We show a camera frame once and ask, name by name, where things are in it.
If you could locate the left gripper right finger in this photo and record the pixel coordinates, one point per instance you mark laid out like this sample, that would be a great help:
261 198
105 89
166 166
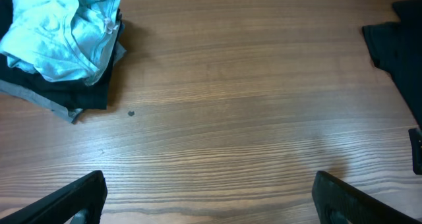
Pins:
339 202

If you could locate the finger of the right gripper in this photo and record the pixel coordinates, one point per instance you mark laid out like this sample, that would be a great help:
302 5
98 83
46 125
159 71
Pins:
415 139

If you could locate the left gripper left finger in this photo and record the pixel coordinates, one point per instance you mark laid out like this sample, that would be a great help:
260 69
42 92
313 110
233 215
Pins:
81 201

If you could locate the light blue t-shirt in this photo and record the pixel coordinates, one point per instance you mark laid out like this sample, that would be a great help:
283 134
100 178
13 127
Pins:
62 40

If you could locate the black garment on right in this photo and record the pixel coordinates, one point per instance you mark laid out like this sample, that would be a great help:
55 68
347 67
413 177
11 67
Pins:
395 47

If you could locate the folded grey garment under stack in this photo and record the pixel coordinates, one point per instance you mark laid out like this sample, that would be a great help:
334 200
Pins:
70 115

